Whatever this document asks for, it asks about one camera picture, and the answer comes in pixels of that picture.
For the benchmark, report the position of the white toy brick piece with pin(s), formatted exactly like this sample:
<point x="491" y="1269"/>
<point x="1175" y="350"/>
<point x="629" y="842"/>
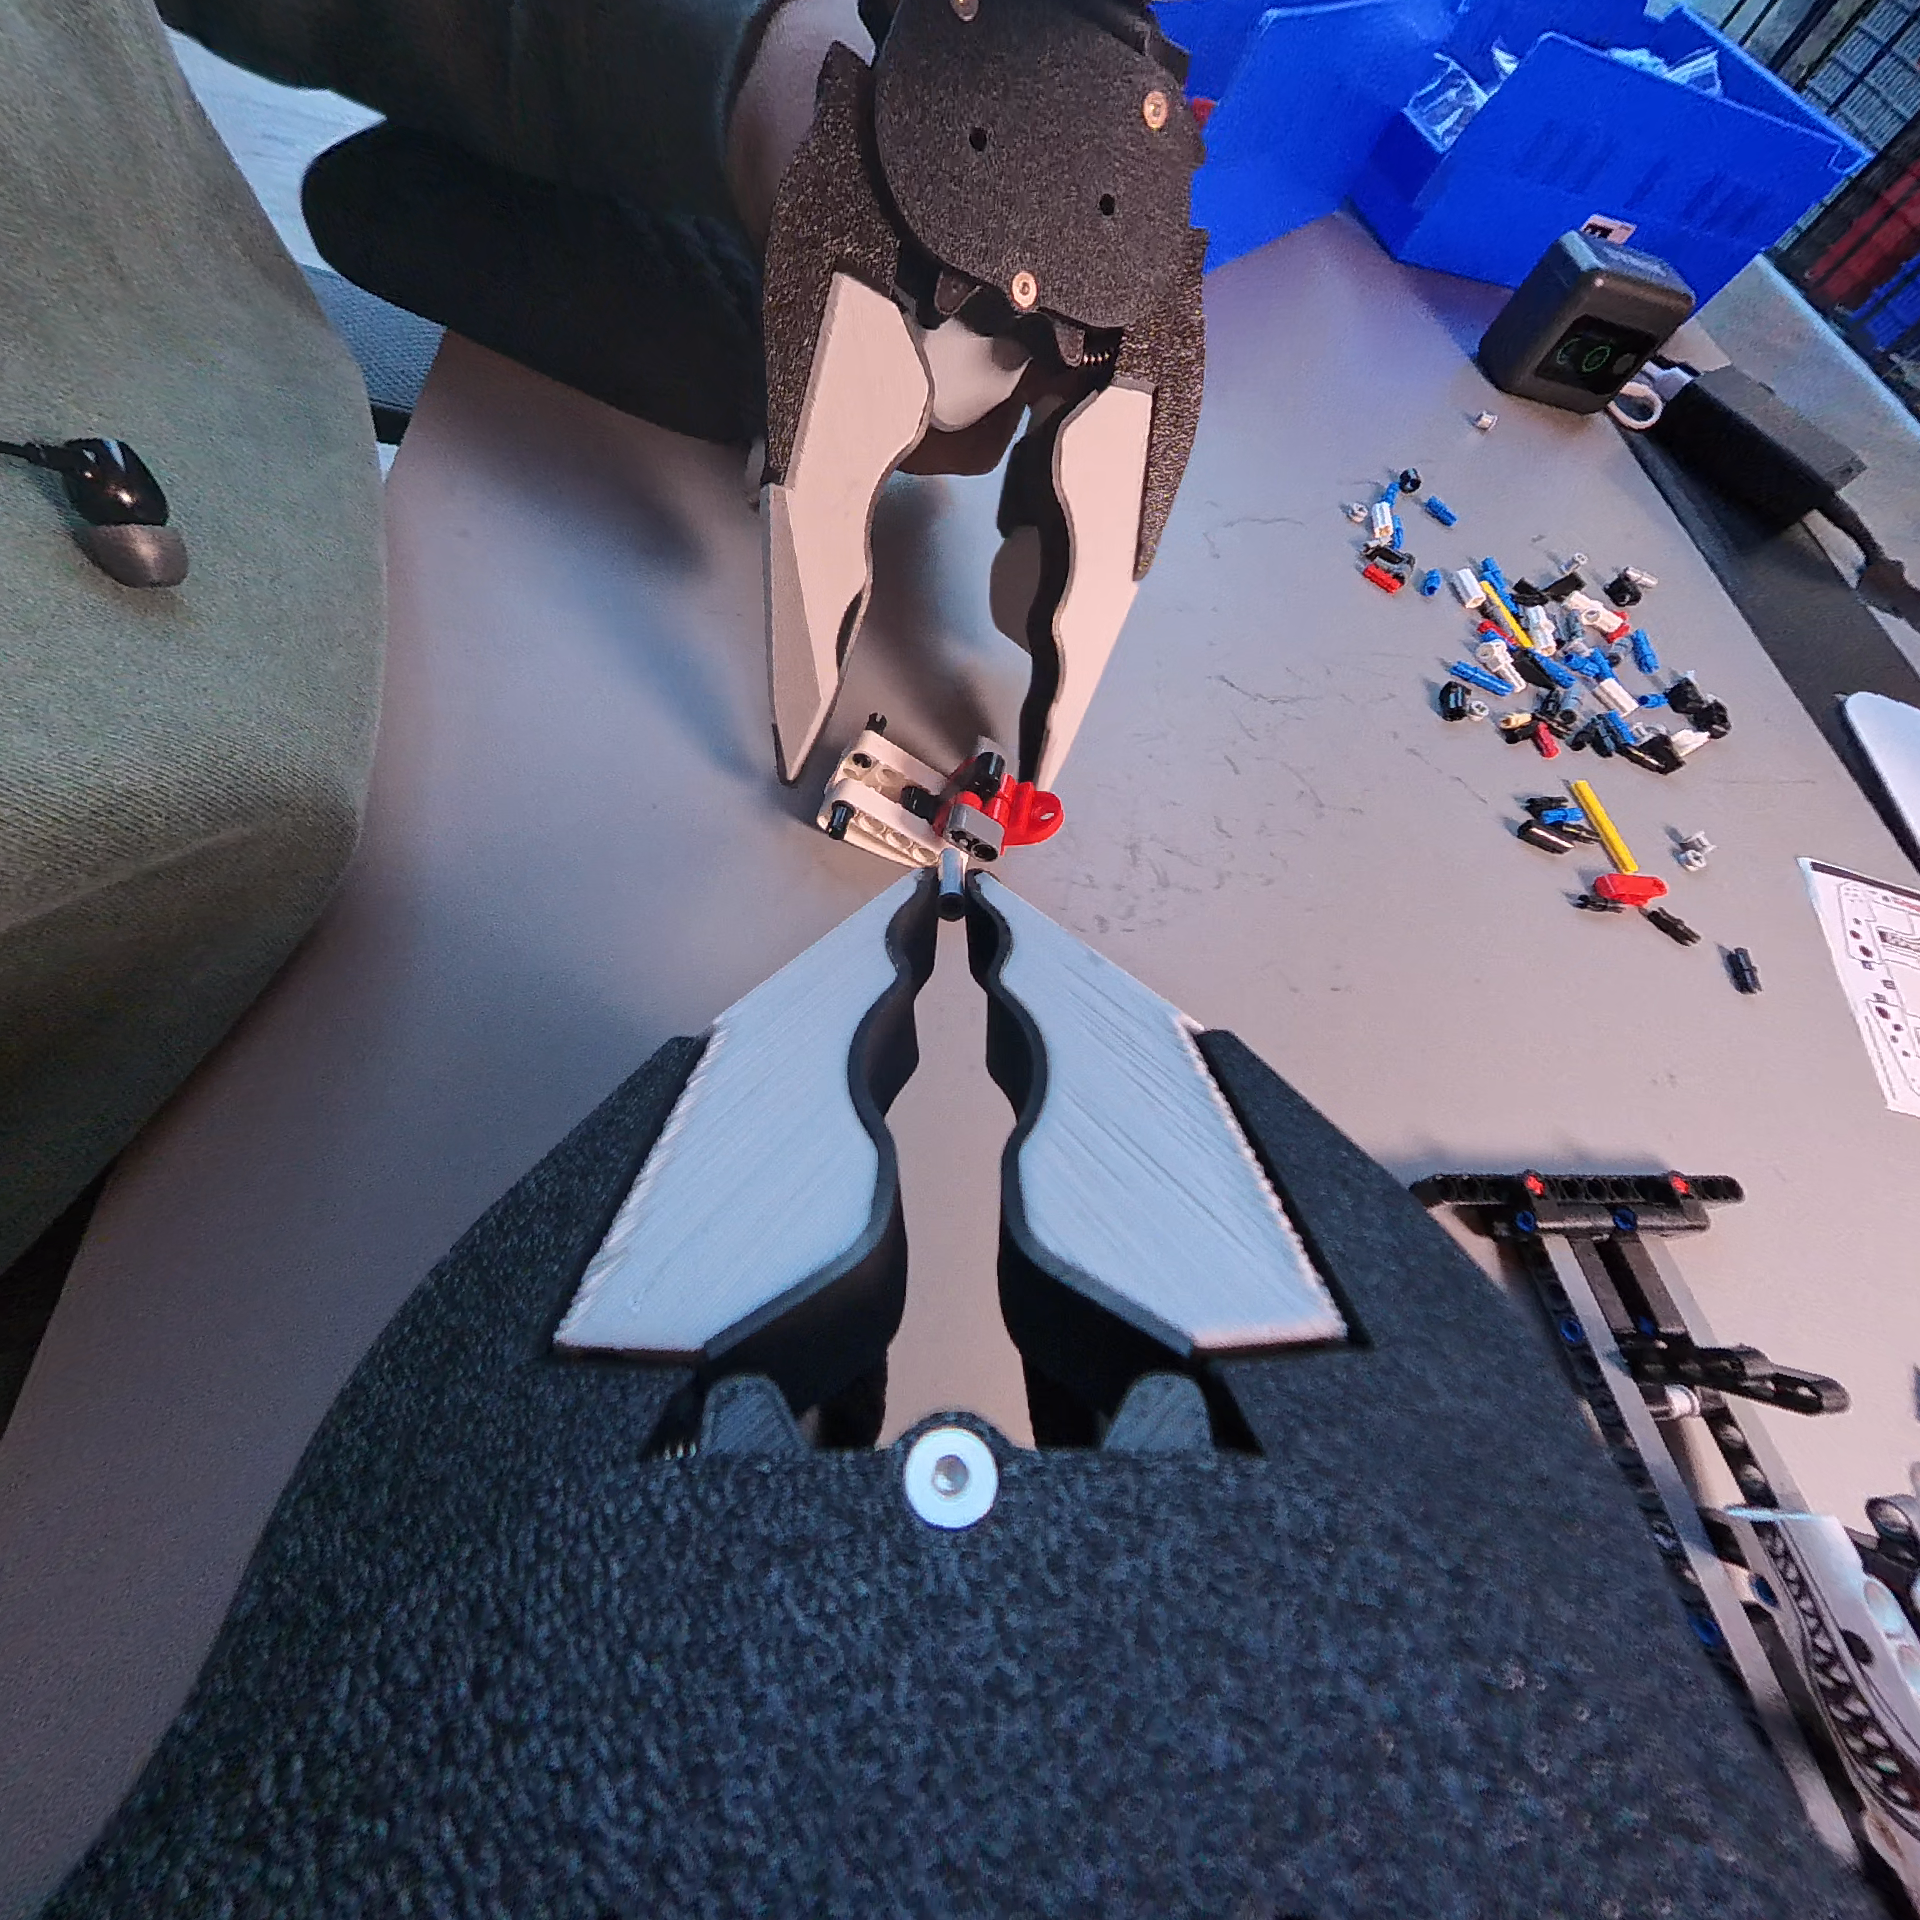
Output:
<point x="881" y="786"/>

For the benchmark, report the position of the printed instruction sheet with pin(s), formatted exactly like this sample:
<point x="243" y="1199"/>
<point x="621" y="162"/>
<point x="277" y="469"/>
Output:
<point x="1875" y="976"/>

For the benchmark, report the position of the pile of small toy bricks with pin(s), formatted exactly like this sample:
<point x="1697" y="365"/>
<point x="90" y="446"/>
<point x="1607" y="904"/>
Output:
<point x="1562" y="675"/>

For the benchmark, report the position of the green sweatshirt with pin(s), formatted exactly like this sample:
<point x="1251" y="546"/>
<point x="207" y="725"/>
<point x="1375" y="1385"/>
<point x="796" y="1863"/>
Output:
<point x="153" y="751"/>

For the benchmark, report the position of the small black connector piece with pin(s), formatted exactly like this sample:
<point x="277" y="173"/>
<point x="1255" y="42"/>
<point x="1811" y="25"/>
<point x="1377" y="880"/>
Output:
<point x="1740" y="969"/>

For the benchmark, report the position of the toy vehicle chassis build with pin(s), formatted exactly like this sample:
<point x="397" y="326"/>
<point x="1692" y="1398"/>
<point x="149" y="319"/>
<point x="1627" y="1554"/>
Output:
<point x="1682" y="1352"/>

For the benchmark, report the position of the black power adapter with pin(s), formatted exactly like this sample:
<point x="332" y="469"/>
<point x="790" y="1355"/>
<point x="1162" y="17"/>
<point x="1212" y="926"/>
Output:
<point x="1773" y="434"/>

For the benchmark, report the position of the person's left hand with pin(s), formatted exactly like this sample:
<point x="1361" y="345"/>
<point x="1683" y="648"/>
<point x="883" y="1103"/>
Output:
<point x="796" y="121"/>

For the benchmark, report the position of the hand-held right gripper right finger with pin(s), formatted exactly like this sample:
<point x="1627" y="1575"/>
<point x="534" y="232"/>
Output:
<point x="1156" y="1187"/>

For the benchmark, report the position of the white document stand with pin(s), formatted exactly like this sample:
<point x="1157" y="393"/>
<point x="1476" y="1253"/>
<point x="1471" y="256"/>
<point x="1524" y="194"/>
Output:
<point x="1891" y="767"/>

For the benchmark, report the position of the black device with green screen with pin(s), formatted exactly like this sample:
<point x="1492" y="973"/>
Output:
<point x="1591" y="326"/>

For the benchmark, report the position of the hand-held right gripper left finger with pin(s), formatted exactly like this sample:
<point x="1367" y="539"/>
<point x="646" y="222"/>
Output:
<point x="750" y="1187"/>

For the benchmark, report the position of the grey desk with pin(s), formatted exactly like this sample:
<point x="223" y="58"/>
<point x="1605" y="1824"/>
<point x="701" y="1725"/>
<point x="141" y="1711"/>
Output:
<point x="452" y="990"/>

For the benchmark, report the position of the small grey pin piece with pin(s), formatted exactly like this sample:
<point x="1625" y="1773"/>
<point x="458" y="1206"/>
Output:
<point x="949" y="871"/>

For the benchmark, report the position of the red toy brick piece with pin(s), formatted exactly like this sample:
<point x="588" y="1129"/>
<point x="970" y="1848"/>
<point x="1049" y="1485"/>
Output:
<point x="1007" y="805"/>

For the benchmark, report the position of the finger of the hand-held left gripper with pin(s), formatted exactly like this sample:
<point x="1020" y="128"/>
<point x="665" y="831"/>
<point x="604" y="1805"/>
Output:
<point x="1097" y="539"/>
<point x="826" y="510"/>

